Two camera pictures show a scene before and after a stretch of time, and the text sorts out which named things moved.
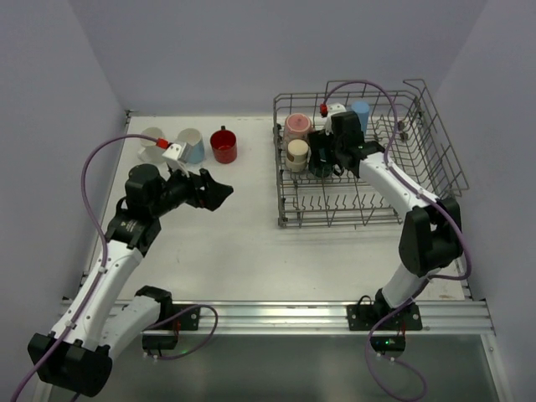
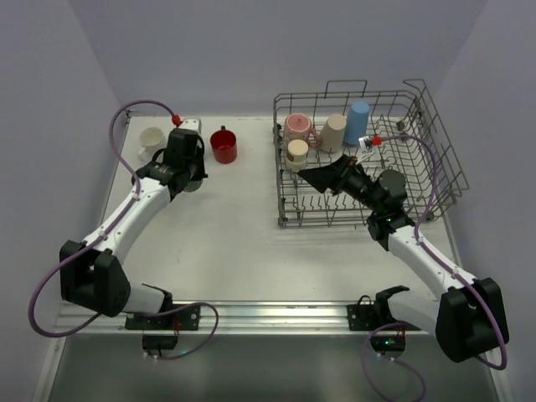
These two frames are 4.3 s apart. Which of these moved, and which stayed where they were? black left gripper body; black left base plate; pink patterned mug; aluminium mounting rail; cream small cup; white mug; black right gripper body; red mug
Moved: black right gripper body; black left gripper body
Stayed: pink patterned mug; cream small cup; red mug; aluminium mounting rail; white mug; black left base plate
